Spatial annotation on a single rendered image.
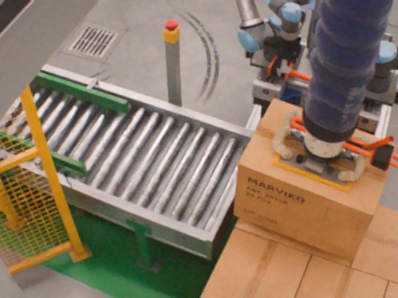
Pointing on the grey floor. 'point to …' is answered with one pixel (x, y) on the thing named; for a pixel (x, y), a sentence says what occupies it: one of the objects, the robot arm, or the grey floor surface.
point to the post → (171, 39)
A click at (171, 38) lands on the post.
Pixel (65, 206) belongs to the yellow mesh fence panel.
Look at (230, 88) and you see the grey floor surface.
